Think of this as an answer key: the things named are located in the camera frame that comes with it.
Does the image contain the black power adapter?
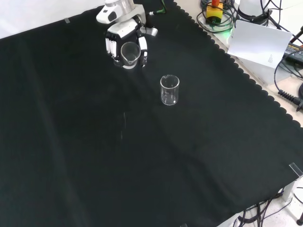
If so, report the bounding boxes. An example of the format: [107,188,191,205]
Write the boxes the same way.
[283,40,303,62]

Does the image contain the yellow stop button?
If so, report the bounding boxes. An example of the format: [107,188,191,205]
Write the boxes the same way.
[205,0,224,25]

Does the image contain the green cable coil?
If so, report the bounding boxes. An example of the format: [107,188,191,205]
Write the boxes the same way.
[196,7,235,33]

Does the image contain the white bench leg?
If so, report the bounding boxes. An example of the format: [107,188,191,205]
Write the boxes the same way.
[281,176,299,202]

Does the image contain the black cable with ribbed plug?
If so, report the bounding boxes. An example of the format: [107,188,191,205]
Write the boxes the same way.
[274,50,303,112]

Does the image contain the clear glass beaker with markings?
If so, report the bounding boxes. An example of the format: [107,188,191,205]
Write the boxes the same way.
[120,42,141,70]

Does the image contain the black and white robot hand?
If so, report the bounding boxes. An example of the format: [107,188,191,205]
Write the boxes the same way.
[105,17,159,69]

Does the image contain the pale board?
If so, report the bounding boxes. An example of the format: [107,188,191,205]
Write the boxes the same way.
[226,19,293,70]

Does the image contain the black floor cable bundle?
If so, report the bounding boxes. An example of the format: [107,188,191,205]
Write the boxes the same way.
[232,186,303,227]

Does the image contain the black bench cloth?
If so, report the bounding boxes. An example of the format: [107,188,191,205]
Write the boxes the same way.
[0,0,303,227]

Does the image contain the black tripod leg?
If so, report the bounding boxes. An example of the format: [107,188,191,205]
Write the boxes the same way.
[289,25,303,46]

